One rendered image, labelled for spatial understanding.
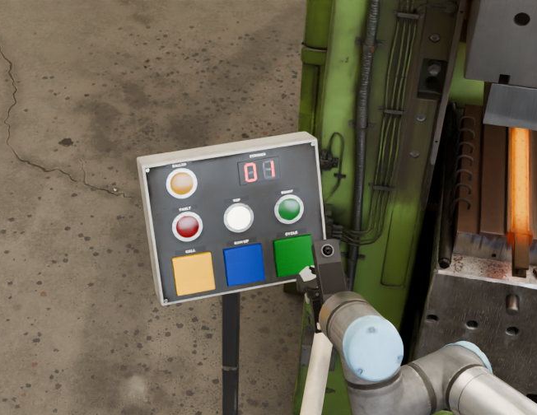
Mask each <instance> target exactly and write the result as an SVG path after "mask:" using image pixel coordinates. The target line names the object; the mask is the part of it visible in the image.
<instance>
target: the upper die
mask: <svg viewBox="0 0 537 415"><path fill-rule="evenodd" d="M483 124H493V125H499V126H505V127H512V128H523V129H529V130H536V131H537V88H534V87H527V86H514V85H508V75H502V74H500V77H499V80H498V83H495V82H484V87H483Z"/></svg>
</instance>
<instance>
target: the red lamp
mask: <svg viewBox="0 0 537 415"><path fill-rule="evenodd" d="M198 229H199V223H198V220H197V219H196V218H195V217H192V216H183V217H181V218H180V219H179V220H178V221H177V223H176V231H177V233H178V234H179V235H180V236H181V237H184V238H190V237H193V236H194V235H196V234H197V232H198Z"/></svg>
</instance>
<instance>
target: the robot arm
mask: <svg viewBox="0 0 537 415"><path fill-rule="evenodd" d="M311 251H312V256H313V261H314V265H315V266H313V265H312V266H310V267H305V268H304V269H303V270H302V271H301V272H300V273H299V274H298V275H297V279H296V282H297V290H298V291H299V292H300V293H304V294H305V298H306V303H307V304H309V302H310V299H311V314H310V313H309V312H308V311H307V312H306V316H307V323H308V324H309V325H310V327H311V328H312V329H313V331H314V332H315V333H323V334H324V335H325V337H326V338H327V339H328V340H329V341H330V342H331V343H332V344H333V346H334V347H335V348H336V350H337V351H338V352H339V355H340V358H341V362H342V366H343V373H344V377H345V381H346V385H347V389H348V396H349V400H350V404H351V408H352V411H353V415H432V414H433V413H437V412H439V411H441V410H442V409H444V408H448V409H449V410H450V411H451V412H453V413H454V414H455V415H537V403H535V402H533V401H532V400H530V399H529V398H527V397H526V396H524V395H523V394H522V393H520V392H519V391H517V390H516V389H514V388H512V387H511V386H510V385H508V384H507V383H505V382H504V381H502V380H500V379H499V378H498V377H496V376H495V375H494V374H493V372H492V368H491V366H490V363H489V361H488V359H487V358H486V356H485V355H484V353H483V352H481V351H480V350H479V348H478V347H477V346H475V345H474V344H472V343H470V342H466V341H459V342H457V343H451V344H447V345H445V346H444V347H443V348H442V349H439V350H437V351H435V352H432V353H430V354H428V355H426V356H424V357H421V358H419V359H417V360H415V361H412V362H410V363H409V364H406V365H403V366H400V364H401V361H402V359H403V355H404V346H403V342H402V340H401V337H400V336H399V333H398V331H397V330H396V328H395V327H394V326H393V324H391V323H390V322H389V321H388V320H386V319H384V318H383V317H382V316H381V315H380V314H379V313H378V312H377V311H376V310H375V309H374V308H373V307H372V306H371V305H370V304H369V303H368V302H367V301H366V300H365V299H364V298H363V297H362V296H360V295H358V294H357V293H356V292H352V291H348V289H350V279H349V278H348V277H347V275H346V274H345V273H344V270H343V261H342V257H341V252H340V247H339V241H338V240H336V239H334V238H333V239H326V240H317V241H316V242H315V243H314V244H313V245H312V246H311ZM311 319H312V322H313V326H312V324H311ZM317 323H319V325H320V329H317Z"/></svg>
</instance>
